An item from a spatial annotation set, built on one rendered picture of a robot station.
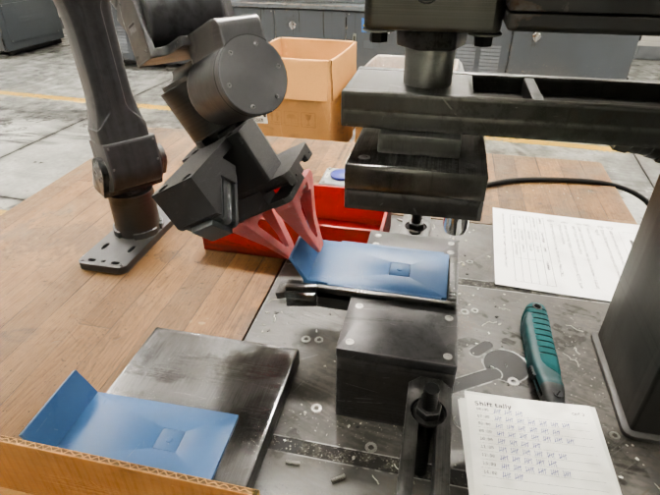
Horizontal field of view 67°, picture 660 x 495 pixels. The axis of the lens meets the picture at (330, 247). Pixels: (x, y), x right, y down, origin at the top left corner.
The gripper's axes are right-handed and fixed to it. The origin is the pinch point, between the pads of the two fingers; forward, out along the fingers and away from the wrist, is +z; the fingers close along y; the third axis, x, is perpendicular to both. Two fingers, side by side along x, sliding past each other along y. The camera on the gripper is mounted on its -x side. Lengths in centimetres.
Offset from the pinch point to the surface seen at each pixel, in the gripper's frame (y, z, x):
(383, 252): 6.4, 5.0, 2.3
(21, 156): -282, -23, 211
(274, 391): -3.5, 6.6, -12.6
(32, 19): -472, -143, 516
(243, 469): -3.1, 6.1, -20.8
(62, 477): -12.6, -1.9, -25.3
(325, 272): 1.8, 2.4, -2.1
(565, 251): 21.6, 26.0, 21.6
